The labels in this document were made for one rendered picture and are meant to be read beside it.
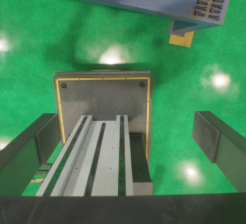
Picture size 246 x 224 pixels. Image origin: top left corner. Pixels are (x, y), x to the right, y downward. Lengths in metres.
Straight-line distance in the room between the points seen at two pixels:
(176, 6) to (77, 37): 0.89
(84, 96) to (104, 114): 0.20
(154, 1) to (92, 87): 0.68
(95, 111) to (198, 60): 0.97
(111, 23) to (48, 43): 0.55
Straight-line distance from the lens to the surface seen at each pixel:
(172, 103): 1.69
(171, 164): 2.00
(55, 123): 0.16
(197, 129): 0.17
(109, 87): 1.27
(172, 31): 1.60
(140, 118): 1.34
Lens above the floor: 1.55
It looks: 73 degrees down
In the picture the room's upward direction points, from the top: 179 degrees clockwise
